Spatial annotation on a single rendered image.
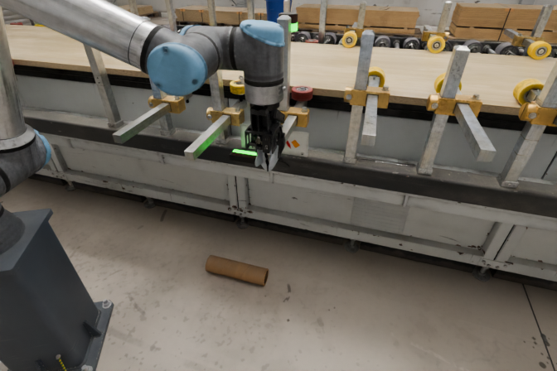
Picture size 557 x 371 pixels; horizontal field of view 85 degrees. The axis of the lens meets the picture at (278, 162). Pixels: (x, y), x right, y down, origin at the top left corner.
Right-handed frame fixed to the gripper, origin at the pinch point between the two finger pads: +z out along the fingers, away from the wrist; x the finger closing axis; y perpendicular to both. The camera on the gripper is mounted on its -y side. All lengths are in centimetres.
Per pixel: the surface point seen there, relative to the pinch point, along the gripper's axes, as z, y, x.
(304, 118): -2.8, -27.3, 4.1
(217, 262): 75, -19, -34
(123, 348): 83, 24, -55
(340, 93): -6.5, -45.6, 13.6
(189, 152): 0.0, -0.1, -24.8
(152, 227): 83, -37, -85
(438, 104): -12, -27, 44
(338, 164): 12.7, -26.3, 17.4
